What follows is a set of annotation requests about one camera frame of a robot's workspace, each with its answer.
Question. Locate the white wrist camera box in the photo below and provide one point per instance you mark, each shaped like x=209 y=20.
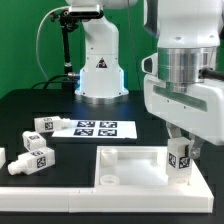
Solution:
x=150 y=64

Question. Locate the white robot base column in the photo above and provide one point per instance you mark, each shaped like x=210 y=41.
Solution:
x=101 y=78

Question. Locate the white block at left edge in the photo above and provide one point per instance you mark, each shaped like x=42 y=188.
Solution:
x=2 y=157

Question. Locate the white fiducial marker sheet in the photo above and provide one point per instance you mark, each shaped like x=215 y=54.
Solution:
x=99 y=129

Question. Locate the green backdrop curtain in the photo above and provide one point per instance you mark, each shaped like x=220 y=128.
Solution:
x=31 y=45

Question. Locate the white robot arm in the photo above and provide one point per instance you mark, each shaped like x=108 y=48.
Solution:
x=181 y=83

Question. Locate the white L-shaped obstacle fence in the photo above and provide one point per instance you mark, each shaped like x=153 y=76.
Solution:
x=191 y=197

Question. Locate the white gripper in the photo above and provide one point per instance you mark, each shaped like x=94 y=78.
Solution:
x=199 y=111

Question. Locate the white square tabletop part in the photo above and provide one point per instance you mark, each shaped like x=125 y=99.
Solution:
x=131 y=166

